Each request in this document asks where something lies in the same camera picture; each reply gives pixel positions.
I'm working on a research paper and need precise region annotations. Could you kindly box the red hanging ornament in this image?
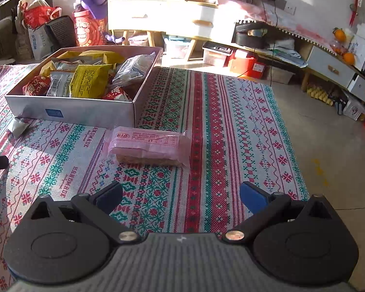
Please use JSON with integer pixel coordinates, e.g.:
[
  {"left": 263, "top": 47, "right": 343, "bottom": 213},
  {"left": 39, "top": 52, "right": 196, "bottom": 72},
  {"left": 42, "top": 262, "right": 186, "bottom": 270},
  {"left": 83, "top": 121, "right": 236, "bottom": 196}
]
[{"left": 350, "top": 0, "right": 364, "bottom": 26}]

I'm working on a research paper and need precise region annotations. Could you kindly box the large red packet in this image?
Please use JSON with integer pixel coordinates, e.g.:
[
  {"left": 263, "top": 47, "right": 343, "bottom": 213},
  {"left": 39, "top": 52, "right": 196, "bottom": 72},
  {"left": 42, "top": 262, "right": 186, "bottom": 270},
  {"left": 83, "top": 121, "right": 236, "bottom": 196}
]
[{"left": 22, "top": 75, "right": 53, "bottom": 96}]

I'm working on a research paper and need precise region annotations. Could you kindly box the pink biscuit packet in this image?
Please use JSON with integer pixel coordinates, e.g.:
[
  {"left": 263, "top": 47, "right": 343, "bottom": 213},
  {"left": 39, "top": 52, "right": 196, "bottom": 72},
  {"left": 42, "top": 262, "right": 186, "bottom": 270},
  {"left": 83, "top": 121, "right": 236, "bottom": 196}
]
[{"left": 103, "top": 126, "right": 192, "bottom": 168}]

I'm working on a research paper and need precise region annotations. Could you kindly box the mustard printed packet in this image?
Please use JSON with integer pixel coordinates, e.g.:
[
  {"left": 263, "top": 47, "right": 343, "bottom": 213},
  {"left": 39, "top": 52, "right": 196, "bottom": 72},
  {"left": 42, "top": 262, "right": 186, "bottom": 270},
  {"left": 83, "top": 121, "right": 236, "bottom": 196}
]
[{"left": 69, "top": 63, "right": 114, "bottom": 99}]

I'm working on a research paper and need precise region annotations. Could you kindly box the red shopping bag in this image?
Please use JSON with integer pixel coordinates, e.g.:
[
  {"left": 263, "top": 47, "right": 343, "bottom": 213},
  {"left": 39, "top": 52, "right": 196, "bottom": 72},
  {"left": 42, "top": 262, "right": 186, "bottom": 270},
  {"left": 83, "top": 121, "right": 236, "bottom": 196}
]
[{"left": 20, "top": 2, "right": 63, "bottom": 28}]

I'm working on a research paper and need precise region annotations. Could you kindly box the row of yellow cones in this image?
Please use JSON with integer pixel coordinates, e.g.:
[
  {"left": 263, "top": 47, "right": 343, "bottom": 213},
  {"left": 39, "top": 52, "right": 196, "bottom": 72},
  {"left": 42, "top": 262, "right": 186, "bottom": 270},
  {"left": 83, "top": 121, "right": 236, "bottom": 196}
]
[{"left": 306, "top": 85, "right": 335, "bottom": 106}]

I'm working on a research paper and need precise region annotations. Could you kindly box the long clear packet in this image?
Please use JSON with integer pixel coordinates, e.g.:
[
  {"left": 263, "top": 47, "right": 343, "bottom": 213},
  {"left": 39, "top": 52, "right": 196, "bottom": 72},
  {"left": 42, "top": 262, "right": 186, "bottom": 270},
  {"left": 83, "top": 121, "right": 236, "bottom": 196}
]
[{"left": 111, "top": 52, "right": 156, "bottom": 88}]

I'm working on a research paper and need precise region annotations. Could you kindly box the black mesh basket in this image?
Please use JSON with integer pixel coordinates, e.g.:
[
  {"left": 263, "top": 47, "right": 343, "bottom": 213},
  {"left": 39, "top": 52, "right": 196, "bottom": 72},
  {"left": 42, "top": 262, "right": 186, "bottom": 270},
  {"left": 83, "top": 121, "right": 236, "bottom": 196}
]
[{"left": 44, "top": 15, "right": 76, "bottom": 52}]

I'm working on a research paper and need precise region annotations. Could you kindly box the purple plastic tube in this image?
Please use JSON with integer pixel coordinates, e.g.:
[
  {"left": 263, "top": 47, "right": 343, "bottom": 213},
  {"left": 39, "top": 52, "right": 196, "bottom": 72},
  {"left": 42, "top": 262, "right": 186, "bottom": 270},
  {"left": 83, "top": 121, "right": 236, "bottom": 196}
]
[{"left": 105, "top": 33, "right": 127, "bottom": 45}]

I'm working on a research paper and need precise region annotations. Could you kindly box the grey cardboard box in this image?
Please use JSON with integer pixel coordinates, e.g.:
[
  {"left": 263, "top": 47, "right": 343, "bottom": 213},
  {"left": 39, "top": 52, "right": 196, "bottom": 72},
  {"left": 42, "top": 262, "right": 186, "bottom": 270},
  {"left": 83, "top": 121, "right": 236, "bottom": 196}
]
[{"left": 269, "top": 65, "right": 294, "bottom": 84}]

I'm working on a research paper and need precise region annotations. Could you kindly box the white paper bag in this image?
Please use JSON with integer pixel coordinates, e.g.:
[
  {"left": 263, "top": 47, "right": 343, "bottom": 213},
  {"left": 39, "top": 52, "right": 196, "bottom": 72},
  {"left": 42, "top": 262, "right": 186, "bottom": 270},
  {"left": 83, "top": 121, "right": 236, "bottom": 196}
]
[{"left": 27, "top": 24, "right": 54, "bottom": 60}]

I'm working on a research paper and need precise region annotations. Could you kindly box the pink cardboard box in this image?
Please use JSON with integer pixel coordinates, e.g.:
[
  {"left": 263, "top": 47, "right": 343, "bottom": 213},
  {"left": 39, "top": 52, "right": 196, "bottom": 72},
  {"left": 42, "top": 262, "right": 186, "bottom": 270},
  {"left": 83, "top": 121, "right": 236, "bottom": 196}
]
[{"left": 4, "top": 46, "right": 164, "bottom": 128}]

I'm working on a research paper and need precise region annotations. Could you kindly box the white low drawer cabinet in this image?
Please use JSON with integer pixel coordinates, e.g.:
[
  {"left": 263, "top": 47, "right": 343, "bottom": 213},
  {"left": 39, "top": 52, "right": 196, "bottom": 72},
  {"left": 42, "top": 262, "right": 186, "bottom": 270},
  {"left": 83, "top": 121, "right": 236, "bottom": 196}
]
[{"left": 301, "top": 44, "right": 365, "bottom": 110}]

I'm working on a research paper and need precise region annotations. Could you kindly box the patterned woven mat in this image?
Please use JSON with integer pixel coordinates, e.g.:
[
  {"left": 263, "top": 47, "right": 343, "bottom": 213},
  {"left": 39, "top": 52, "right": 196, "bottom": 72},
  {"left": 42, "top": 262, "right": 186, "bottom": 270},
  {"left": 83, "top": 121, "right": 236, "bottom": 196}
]
[{"left": 0, "top": 64, "right": 311, "bottom": 292}]

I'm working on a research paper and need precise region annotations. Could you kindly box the wooden shelf cabinet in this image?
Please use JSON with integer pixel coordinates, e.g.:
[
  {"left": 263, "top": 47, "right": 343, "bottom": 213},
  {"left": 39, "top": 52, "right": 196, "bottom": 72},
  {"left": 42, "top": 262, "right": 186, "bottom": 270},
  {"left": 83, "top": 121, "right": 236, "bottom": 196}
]
[{"left": 107, "top": 0, "right": 183, "bottom": 47}]

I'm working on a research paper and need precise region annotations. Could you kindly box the wall socket panel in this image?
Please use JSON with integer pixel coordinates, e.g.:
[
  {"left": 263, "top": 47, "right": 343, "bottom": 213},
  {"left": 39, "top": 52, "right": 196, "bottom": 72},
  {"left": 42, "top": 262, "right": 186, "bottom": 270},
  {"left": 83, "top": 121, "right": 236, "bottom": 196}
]
[{"left": 255, "top": 0, "right": 295, "bottom": 14}]

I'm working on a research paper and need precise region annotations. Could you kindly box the red cardboard box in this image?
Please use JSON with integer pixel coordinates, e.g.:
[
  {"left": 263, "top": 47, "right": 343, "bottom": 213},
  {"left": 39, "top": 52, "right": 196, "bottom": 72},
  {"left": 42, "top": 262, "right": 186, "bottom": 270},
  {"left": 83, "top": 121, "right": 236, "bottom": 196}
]
[{"left": 229, "top": 50, "right": 266, "bottom": 78}]

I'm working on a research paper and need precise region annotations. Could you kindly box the clear storage box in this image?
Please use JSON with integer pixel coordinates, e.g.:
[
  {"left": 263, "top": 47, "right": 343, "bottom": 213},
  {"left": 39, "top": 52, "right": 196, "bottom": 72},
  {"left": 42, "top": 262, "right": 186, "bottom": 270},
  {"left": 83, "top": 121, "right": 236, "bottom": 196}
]
[
  {"left": 164, "top": 38, "right": 191, "bottom": 59},
  {"left": 128, "top": 35, "right": 149, "bottom": 47},
  {"left": 202, "top": 43, "right": 235, "bottom": 67}
]

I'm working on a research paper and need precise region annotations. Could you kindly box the black round case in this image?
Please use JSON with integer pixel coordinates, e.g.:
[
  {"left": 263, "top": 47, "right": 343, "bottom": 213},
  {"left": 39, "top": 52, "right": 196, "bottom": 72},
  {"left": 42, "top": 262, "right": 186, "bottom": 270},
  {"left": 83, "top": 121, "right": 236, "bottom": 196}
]
[{"left": 234, "top": 21, "right": 270, "bottom": 49}]

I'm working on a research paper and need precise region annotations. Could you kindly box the small red packet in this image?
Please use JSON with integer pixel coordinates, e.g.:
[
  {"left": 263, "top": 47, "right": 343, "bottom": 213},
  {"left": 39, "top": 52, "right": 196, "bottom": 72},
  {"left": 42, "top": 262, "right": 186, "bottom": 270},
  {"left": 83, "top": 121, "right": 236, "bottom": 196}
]
[{"left": 103, "top": 86, "right": 134, "bottom": 102}]

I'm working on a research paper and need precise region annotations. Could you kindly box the red printed bucket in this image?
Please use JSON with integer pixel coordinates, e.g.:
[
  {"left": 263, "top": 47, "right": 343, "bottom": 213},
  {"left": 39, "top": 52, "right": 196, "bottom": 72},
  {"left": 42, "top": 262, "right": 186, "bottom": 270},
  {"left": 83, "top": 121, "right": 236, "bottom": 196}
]
[{"left": 71, "top": 9, "right": 108, "bottom": 47}]

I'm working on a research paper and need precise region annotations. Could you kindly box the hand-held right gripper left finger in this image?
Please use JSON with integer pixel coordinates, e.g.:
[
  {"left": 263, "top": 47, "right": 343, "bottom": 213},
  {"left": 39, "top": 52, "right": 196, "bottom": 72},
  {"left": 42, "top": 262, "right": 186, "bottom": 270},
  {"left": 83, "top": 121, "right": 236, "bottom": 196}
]
[{"left": 24, "top": 181, "right": 142, "bottom": 245}]

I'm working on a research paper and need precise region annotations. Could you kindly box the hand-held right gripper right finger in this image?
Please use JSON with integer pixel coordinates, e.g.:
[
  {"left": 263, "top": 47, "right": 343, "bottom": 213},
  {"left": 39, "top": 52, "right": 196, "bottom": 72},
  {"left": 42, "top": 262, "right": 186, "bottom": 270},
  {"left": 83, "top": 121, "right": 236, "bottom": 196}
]
[{"left": 222, "top": 181, "right": 338, "bottom": 244}]

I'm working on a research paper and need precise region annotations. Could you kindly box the stack of papers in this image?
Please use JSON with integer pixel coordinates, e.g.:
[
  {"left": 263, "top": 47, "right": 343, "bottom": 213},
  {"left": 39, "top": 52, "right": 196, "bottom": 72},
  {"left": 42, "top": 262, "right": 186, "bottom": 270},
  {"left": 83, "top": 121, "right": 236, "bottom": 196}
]
[{"left": 268, "top": 38, "right": 309, "bottom": 67}]

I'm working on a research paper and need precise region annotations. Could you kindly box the grey white nut packet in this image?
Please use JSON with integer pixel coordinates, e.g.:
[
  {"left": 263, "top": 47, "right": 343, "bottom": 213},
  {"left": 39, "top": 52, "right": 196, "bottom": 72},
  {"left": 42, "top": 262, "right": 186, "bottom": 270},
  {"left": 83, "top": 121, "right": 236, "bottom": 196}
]
[{"left": 7, "top": 116, "right": 35, "bottom": 138}]

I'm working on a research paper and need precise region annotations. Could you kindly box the pink lace-edged cloth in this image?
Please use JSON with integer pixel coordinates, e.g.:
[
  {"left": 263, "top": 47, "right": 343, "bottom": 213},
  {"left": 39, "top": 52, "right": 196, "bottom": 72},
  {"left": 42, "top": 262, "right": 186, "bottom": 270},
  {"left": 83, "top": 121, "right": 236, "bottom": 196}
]
[{"left": 216, "top": 0, "right": 335, "bottom": 52}]

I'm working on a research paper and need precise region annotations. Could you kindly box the white printed box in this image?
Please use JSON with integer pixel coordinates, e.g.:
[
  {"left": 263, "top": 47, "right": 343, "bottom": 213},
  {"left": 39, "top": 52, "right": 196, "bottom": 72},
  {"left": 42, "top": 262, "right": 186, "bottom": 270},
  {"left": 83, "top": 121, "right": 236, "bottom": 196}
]
[{"left": 351, "top": 23, "right": 365, "bottom": 70}]

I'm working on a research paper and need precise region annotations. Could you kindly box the long gold bar packet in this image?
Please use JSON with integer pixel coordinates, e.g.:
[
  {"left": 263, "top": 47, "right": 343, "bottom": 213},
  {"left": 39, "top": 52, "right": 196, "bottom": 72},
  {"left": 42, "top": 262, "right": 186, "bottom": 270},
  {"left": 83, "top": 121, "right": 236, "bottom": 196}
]
[{"left": 38, "top": 60, "right": 58, "bottom": 77}]

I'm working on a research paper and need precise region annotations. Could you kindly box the white printed floor carton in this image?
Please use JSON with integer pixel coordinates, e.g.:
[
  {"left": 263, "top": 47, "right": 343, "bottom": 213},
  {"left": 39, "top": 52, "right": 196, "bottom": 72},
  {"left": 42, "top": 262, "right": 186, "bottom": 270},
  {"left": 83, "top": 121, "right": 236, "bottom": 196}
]
[{"left": 342, "top": 97, "right": 365, "bottom": 120}]

